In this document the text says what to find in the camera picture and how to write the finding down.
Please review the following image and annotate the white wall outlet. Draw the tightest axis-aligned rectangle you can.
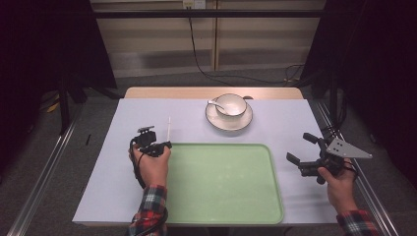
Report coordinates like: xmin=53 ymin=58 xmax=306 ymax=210
xmin=182 ymin=0 xmax=208 ymax=10

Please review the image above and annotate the white ceramic spoon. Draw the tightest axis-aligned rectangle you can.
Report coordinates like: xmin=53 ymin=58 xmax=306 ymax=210
xmin=207 ymin=99 xmax=229 ymax=114

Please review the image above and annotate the yellow floor item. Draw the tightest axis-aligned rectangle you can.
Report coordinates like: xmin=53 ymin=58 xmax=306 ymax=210
xmin=45 ymin=93 xmax=62 ymax=114

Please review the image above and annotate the long black wall cable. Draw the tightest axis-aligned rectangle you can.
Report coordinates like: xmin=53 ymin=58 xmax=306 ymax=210
xmin=187 ymin=6 xmax=307 ymax=88

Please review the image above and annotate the left hand-held gripper black cable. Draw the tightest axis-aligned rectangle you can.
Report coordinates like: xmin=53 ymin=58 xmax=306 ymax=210
xmin=129 ymin=137 xmax=170 ymax=236

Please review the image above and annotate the person's right hand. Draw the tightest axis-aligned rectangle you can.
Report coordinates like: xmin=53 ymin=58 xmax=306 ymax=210
xmin=317 ymin=158 xmax=359 ymax=216

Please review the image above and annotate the bundle of floor cables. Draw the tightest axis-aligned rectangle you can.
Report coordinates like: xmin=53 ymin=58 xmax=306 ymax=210
xmin=282 ymin=63 xmax=307 ymax=84

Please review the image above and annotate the black horizontal frame bar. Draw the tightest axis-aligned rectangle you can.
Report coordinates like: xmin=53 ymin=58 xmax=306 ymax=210
xmin=91 ymin=9 xmax=326 ymax=20

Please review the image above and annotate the aluminium floor rail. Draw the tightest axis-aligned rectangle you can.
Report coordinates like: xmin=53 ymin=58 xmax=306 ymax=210
xmin=6 ymin=120 xmax=79 ymax=236
xmin=315 ymin=100 xmax=400 ymax=236

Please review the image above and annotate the black metal stand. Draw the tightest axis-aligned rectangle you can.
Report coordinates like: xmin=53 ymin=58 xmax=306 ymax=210
xmin=328 ymin=71 xmax=339 ymax=126
xmin=57 ymin=76 xmax=72 ymax=136

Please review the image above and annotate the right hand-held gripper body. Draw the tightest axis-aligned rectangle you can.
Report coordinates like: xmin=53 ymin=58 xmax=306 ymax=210
xmin=297 ymin=137 xmax=374 ymax=186

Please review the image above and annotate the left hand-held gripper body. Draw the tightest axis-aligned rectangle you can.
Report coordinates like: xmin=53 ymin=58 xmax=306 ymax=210
xmin=130 ymin=125 xmax=165 ymax=158

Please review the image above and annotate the green plastic tray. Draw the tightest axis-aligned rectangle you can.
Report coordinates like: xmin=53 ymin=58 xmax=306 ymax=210
xmin=164 ymin=143 xmax=285 ymax=226

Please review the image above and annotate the person's left hand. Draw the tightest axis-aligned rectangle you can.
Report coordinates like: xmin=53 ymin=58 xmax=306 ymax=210
xmin=128 ymin=146 xmax=172 ymax=190

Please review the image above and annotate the wooden vertical post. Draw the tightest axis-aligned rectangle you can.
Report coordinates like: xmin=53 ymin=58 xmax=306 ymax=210
xmin=211 ymin=0 xmax=221 ymax=72

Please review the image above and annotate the pale table cover sheet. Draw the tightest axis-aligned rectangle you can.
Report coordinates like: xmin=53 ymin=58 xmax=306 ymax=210
xmin=72 ymin=97 xmax=344 ymax=227

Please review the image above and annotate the white bowl with dark rim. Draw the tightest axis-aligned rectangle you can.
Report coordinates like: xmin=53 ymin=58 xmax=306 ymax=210
xmin=214 ymin=92 xmax=248 ymax=118

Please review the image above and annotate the black curtain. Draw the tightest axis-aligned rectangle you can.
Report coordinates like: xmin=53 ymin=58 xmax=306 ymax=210
xmin=0 ymin=0 xmax=118 ymax=176
xmin=299 ymin=0 xmax=417 ymax=190

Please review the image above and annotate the white saucer with dark rim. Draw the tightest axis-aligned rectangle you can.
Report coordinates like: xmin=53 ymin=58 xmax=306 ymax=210
xmin=205 ymin=99 xmax=254 ymax=132

